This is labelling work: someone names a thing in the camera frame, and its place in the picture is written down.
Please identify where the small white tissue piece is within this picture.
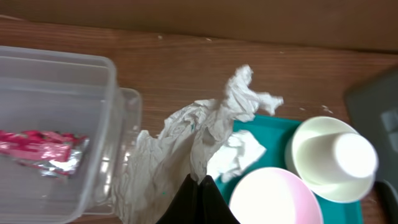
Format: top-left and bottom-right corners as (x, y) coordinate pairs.
(207, 130), (267, 183)

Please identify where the grey dishwasher rack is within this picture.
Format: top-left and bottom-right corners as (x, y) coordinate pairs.
(345, 65), (397, 223)

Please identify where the clear plastic bin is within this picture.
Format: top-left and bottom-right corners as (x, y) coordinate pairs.
(1, 46), (121, 223)

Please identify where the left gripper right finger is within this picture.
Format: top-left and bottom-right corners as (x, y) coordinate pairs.
(198, 175), (239, 224)

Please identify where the pale green bowl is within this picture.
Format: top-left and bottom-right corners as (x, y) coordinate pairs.
(285, 116), (379, 203)

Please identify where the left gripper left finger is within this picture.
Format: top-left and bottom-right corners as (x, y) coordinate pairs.
(157, 174), (198, 224)

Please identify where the white cup upside down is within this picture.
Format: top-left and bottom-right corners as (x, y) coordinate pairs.
(297, 133), (379, 184)

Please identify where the white napkin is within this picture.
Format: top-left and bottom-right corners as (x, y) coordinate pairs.
(111, 65), (284, 223)

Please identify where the pink bowl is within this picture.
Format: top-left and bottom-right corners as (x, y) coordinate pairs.
(229, 167), (324, 224)

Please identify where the red silver snack wrapper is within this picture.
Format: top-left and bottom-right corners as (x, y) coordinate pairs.
(1, 130), (90, 177)

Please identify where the clear plastic bin lid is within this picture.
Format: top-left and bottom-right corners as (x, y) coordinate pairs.
(84, 88), (142, 215)

